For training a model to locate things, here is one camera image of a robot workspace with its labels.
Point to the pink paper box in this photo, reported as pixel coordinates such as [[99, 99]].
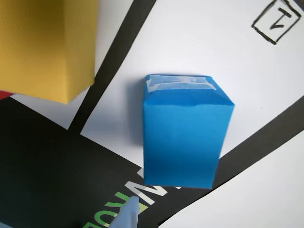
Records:
[[4, 95]]

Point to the white printed gripper finger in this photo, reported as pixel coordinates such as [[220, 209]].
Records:
[[128, 216]]

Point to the blue paper box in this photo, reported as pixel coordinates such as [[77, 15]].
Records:
[[185, 142]]

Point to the white paper sheet marked HOME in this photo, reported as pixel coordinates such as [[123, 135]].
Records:
[[249, 202]]

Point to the white paper sheet marked 1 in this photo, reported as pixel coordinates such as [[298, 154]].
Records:
[[190, 47]]

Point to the yellow paper box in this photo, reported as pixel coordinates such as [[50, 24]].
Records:
[[42, 47]]

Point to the black WRO printed mat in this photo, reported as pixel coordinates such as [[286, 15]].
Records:
[[47, 154]]

